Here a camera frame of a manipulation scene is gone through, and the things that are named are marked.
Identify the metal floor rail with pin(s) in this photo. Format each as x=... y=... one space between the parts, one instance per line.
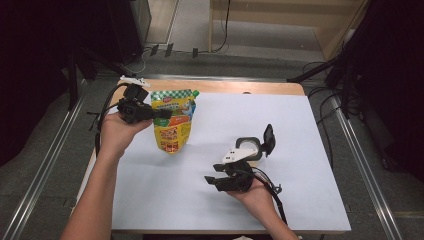
x=366 y=173
x=40 y=173

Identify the person's right hand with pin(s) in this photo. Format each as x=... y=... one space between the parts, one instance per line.
x=258 y=198

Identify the yellow green seasoning pouch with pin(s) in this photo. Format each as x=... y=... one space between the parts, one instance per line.
x=173 y=133

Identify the black cabinet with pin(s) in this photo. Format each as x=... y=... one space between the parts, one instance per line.
x=123 y=30

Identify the black curtain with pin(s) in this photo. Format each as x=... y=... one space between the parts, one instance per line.
x=33 y=66
x=400 y=83

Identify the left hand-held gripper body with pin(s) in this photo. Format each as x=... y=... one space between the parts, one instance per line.
x=133 y=108

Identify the black metal stand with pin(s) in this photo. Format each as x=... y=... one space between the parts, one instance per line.
x=73 y=86

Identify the small black floor block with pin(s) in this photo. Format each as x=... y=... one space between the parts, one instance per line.
x=169 y=50
x=154 y=50
x=195 y=52

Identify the wooden table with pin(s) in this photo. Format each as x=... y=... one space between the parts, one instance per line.
x=233 y=87

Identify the person's left hand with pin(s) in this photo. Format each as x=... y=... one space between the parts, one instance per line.
x=113 y=133

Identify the glass jar with black lid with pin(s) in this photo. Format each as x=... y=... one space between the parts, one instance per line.
x=269 y=140

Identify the wooden shelf frame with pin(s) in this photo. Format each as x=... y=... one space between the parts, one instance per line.
x=283 y=18

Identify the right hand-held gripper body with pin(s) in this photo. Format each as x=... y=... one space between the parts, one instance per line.
x=238 y=178

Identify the black stand leg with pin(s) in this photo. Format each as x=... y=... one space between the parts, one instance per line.
x=310 y=71

